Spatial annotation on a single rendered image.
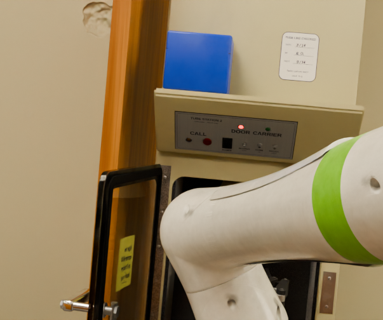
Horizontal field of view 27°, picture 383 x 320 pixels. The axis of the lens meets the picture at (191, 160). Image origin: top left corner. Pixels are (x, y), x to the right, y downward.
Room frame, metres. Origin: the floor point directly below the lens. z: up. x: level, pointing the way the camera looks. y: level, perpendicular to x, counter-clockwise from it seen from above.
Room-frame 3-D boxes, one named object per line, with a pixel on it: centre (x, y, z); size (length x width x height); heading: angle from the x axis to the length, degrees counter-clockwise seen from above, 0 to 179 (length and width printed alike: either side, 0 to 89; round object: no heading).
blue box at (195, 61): (1.28, 0.00, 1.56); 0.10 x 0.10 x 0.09; 86
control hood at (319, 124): (1.27, -0.10, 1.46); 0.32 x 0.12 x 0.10; 86
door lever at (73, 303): (1.11, 0.13, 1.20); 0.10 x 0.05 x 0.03; 168
